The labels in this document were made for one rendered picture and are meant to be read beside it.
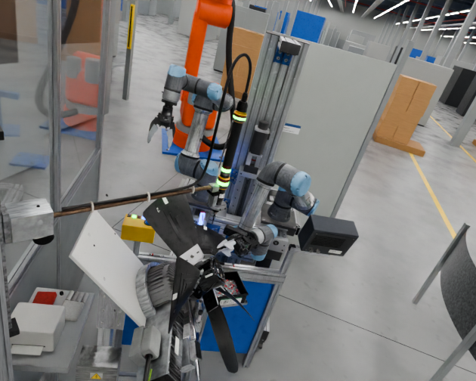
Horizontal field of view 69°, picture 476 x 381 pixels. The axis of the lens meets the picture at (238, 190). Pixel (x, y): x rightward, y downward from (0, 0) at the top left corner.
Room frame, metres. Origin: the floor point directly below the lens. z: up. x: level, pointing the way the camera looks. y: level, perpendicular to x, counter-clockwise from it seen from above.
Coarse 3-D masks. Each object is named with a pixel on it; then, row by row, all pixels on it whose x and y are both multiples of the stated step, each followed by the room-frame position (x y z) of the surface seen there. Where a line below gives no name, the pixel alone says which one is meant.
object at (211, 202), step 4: (208, 184) 1.09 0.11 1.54; (212, 184) 1.09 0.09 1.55; (212, 188) 1.07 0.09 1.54; (216, 188) 1.08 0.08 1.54; (208, 192) 1.09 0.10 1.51; (212, 192) 1.07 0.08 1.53; (216, 192) 1.08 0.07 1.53; (212, 196) 1.07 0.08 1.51; (216, 196) 1.09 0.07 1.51; (208, 200) 1.10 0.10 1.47; (212, 200) 1.09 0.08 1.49; (216, 200) 1.09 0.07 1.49; (208, 204) 1.11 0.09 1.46; (212, 204) 1.08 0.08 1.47; (224, 204) 1.13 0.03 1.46; (212, 208) 1.09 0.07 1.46; (216, 208) 1.09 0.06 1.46; (220, 208) 1.09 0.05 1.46; (224, 208) 1.11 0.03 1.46
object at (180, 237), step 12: (156, 204) 1.05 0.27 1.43; (168, 204) 1.09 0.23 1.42; (180, 204) 1.13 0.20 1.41; (144, 216) 0.99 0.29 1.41; (156, 216) 1.03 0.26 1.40; (168, 216) 1.06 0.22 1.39; (180, 216) 1.09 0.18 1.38; (192, 216) 1.14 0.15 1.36; (156, 228) 1.00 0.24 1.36; (168, 228) 1.04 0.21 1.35; (180, 228) 1.06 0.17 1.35; (192, 228) 1.10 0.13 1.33; (168, 240) 1.01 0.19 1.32; (180, 240) 1.04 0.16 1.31; (192, 240) 1.07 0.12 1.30; (180, 252) 1.02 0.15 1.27
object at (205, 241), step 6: (198, 228) 1.33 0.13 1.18; (198, 234) 1.28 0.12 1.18; (204, 234) 1.29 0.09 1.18; (210, 234) 1.32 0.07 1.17; (216, 234) 1.35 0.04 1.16; (204, 240) 1.24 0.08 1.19; (210, 240) 1.26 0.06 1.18; (216, 240) 1.28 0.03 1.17; (222, 240) 1.32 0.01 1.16; (204, 246) 1.20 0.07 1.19; (210, 246) 1.21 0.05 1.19; (216, 246) 1.23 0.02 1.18; (204, 252) 1.15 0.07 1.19; (210, 252) 1.16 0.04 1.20; (216, 252) 1.18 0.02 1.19
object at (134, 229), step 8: (136, 216) 1.44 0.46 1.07; (128, 224) 1.36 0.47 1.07; (136, 224) 1.38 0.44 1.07; (144, 224) 1.39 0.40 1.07; (128, 232) 1.35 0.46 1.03; (136, 232) 1.36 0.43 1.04; (144, 232) 1.36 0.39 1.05; (152, 232) 1.37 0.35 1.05; (136, 240) 1.36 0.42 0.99; (144, 240) 1.37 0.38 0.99; (152, 240) 1.37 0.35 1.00
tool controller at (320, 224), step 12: (312, 216) 1.62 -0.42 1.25; (324, 216) 1.65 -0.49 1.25; (312, 228) 1.55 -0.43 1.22; (324, 228) 1.56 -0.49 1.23; (336, 228) 1.59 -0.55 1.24; (348, 228) 1.62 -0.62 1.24; (300, 240) 1.62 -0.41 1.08; (312, 240) 1.55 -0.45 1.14; (324, 240) 1.56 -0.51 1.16; (336, 240) 1.57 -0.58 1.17; (348, 240) 1.58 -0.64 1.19; (324, 252) 1.60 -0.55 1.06; (336, 252) 1.61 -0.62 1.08
